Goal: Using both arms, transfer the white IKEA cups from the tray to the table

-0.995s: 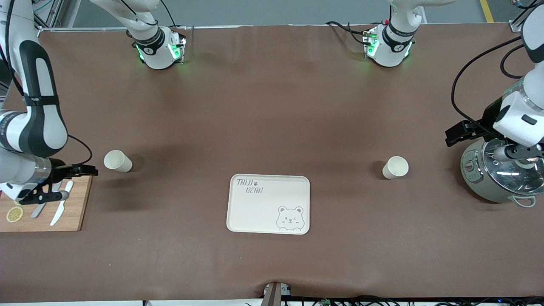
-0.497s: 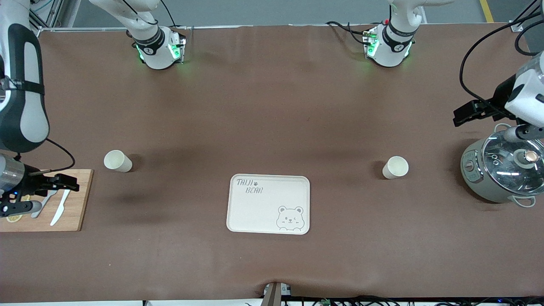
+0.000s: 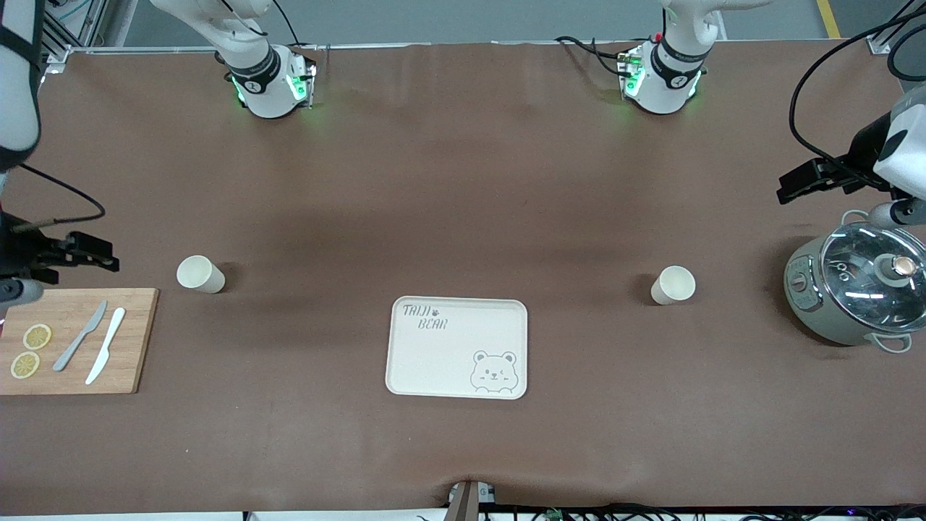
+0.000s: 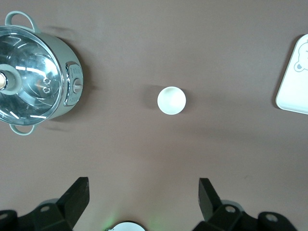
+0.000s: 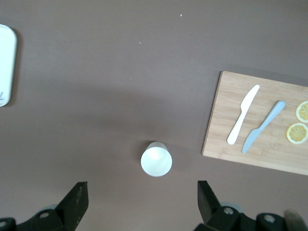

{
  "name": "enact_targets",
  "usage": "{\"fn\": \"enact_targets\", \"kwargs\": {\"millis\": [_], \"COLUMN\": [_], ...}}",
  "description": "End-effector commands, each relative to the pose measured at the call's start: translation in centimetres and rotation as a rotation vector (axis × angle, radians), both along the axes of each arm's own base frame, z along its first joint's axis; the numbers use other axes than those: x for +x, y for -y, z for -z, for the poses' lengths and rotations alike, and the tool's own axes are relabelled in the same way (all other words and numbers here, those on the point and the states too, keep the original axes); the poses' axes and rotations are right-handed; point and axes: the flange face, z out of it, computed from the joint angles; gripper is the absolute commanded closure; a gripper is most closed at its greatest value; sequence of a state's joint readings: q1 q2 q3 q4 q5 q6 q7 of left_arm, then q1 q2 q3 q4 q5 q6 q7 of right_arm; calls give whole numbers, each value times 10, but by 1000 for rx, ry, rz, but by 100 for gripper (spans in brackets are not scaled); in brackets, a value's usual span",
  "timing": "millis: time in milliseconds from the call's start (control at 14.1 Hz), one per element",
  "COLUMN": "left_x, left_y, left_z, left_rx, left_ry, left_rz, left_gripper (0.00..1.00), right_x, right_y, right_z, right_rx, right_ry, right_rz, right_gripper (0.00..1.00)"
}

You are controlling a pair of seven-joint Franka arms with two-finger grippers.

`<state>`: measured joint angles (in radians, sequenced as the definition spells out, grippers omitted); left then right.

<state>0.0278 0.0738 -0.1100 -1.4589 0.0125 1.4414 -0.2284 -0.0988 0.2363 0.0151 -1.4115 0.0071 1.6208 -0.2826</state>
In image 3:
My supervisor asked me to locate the white IKEA cup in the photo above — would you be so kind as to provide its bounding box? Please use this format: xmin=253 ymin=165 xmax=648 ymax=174
xmin=177 ymin=255 xmax=226 ymax=295
xmin=650 ymin=266 xmax=697 ymax=305

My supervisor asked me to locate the white plastic knife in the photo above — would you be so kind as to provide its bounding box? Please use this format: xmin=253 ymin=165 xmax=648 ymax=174
xmin=85 ymin=308 xmax=127 ymax=386

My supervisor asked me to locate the grey plastic knife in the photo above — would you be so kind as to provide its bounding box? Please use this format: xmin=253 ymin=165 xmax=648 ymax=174
xmin=53 ymin=300 xmax=109 ymax=373

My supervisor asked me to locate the bamboo cutting board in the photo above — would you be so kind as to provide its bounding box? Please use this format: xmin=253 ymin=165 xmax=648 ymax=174
xmin=0 ymin=288 xmax=160 ymax=396

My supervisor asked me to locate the grey-green rice cooker pot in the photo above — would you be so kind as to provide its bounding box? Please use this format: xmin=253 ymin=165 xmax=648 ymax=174
xmin=783 ymin=210 xmax=926 ymax=355

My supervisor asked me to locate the glass pot lid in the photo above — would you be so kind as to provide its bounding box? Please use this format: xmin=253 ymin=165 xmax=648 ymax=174
xmin=821 ymin=222 xmax=926 ymax=334

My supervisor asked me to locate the cream tray with bear print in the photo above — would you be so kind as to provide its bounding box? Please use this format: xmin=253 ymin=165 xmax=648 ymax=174
xmin=385 ymin=297 xmax=529 ymax=400

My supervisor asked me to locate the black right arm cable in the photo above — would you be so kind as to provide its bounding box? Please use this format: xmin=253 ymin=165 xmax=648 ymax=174
xmin=11 ymin=163 xmax=107 ymax=234

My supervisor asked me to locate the short black looped cable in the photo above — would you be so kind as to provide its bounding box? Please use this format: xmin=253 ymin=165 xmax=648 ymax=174
xmin=888 ymin=25 xmax=926 ymax=82

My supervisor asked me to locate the aluminium table edge rail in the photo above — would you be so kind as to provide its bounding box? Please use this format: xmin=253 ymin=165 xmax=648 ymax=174
xmin=43 ymin=36 xmax=892 ymax=75

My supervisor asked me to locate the aluminium frame structure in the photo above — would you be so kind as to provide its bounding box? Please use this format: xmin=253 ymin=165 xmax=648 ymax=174
xmin=40 ymin=0 xmax=109 ymax=59

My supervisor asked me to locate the black base cable bundle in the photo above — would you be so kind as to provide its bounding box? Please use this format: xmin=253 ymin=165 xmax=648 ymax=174
xmin=554 ymin=35 xmax=632 ymax=77

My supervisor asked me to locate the thin black base cable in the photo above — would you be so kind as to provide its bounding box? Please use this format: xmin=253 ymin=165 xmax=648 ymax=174
xmin=271 ymin=0 xmax=303 ymax=48

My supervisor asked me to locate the aluminium frame rail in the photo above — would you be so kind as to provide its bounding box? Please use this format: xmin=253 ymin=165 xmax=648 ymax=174
xmin=447 ymin=480 xmax=498 ymax=521

